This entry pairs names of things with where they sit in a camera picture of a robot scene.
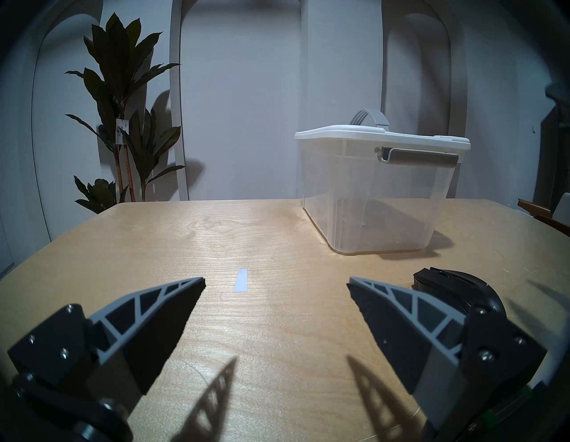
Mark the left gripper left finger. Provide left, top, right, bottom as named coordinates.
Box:
left=7, top=276, right=206, bottom=442

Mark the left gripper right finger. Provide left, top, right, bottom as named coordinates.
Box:
left=346, top=276, right=548, bottom=442

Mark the black computer mouse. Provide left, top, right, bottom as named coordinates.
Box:
left=412, top=266, right=506, bottom=319

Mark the white lid with grey handle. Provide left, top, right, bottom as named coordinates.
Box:
left=294, top=109, right=472, bottom=154

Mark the clear plastic storage container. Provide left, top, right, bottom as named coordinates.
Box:
left=297, top=138, right=460, bottom=255

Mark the wooden armchair with white cushions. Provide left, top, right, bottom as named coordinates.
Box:
left=518, top=192, right=570, bottom=237

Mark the dark grey door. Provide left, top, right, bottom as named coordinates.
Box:
left=533, top=85, right=570, bottom=210

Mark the tall dark green plant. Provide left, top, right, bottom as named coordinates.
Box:
left=65, top=12, right=185, bottom=214

